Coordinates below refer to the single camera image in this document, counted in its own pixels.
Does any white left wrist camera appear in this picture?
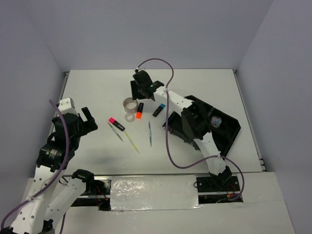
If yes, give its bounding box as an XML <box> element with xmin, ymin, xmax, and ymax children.
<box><xmin>58</xmin><ymin>97</ymin><xmax>77</xmax><ymax>115</ymax></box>

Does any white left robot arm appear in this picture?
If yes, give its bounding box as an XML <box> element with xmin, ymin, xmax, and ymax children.
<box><xmin>0</xmin><ymin>107</ymin><xmax>98</xmax><ymax>234</ymax></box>

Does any small clear tape roll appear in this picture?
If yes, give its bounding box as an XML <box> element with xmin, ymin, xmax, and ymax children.
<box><xmin>125</xmin><ymin>113</ymin><xmax>135</xmax><ymax>122</ymax></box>

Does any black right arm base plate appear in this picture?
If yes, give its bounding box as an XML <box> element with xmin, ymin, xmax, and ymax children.
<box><xmin>193</xmin><ymin>176</ymin><xmax>240</xmax><ymax>195</ymax></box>

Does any green thin pen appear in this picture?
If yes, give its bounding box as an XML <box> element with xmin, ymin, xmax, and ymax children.
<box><xmin>107</xmin><ymin>122</ymin><xmax>124</xmax><ymax>142</ymax></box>

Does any blue cap black highlighter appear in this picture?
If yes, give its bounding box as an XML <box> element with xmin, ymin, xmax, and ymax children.
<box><xmin>152</xmin><ymin>103</ymin><xmax>166</xmax><ymax>117</ymax></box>

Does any yellow thin pen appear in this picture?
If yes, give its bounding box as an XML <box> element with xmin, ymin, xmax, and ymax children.
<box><xmin>124</xmin><ymin>130</ymin><xmax>139</xmax><ymax>154</ymax></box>

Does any aluminium table edge rail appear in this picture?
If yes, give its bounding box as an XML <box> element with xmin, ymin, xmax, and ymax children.
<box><xmin>49</xmin><ymin>71</ymin><xmax>70</xmax><ymax>134</ymax></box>

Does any orange cap black highlighter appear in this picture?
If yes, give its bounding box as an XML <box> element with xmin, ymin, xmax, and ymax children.
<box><xmin>136</xmin><ymin>102</ymin><xmax>144</xmax><ymax>119</ymax></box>

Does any blue thin pen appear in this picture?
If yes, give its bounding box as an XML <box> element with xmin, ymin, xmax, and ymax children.
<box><xmin>148</xmin><ymin>121</ymin><xmax>153</xmax><ymax>147</ymax></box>

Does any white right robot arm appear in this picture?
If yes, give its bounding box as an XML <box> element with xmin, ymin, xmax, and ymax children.
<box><xmin>131</xmin><ymin>69</ymin><xmax>232</xmax><ymax>191</ymax></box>

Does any large clear tape roll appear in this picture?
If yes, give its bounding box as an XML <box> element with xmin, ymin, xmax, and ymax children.
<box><xmin>123</xmin><ymin>97</ymin><xmax>138</xmax><ymax>114</ymax></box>

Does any silver foil cover plate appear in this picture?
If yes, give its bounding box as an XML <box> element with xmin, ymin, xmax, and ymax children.
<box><xmin>110</xmin><ymin>175</ymin><xmax>200</xmax><ymax>211</ymax></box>

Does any pink cap black highlighter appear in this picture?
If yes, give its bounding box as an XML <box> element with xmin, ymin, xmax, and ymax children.
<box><xmin>109</xmin><ymin>117</ymin><xmax>125</xmax><ymax>131</ymax></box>

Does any black desk organizer tray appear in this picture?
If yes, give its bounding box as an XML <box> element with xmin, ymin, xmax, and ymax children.
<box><xmin>169</xmin><ymin>95</ymin><xmax>241</xmax><ymax>156</ymax></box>

